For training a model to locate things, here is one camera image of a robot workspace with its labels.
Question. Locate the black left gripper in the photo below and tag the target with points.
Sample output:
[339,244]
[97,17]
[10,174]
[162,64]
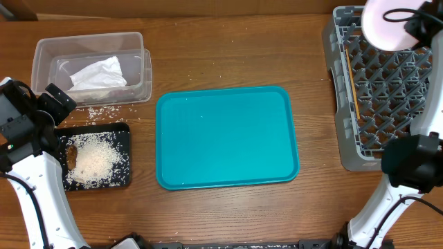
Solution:
[58,112]

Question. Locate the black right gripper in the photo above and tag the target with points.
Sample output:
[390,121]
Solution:
[412,27]

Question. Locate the large white plate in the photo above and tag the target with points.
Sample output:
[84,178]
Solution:
[385,35]

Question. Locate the white napkin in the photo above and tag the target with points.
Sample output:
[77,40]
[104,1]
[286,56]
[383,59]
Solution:
[99,75]

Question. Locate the wooden chopstick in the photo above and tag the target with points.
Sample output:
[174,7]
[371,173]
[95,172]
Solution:
[353,88]

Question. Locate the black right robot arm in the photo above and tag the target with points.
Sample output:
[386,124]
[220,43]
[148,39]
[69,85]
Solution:
[411,166]

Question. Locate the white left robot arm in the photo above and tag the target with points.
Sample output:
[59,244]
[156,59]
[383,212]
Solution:
[28,123]

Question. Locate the grey dishwasher rack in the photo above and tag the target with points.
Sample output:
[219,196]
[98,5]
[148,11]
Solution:
[391,89]

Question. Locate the scattered rice grains on table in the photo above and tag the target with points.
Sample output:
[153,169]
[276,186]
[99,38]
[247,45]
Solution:
[89,116]

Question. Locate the brown food scrap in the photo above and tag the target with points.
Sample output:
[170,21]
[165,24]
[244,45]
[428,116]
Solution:
[71,156]

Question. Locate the clear plastic bin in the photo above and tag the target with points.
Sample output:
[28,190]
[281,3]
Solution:
[56,59]

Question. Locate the black plastic tray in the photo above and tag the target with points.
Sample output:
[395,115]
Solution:
[104,155]

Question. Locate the rice pile on tray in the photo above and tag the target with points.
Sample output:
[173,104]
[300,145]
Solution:
[97,160]

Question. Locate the teal serving tray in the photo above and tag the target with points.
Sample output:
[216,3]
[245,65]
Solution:
[225,138]

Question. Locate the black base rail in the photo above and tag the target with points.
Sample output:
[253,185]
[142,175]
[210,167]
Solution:
[140,242]

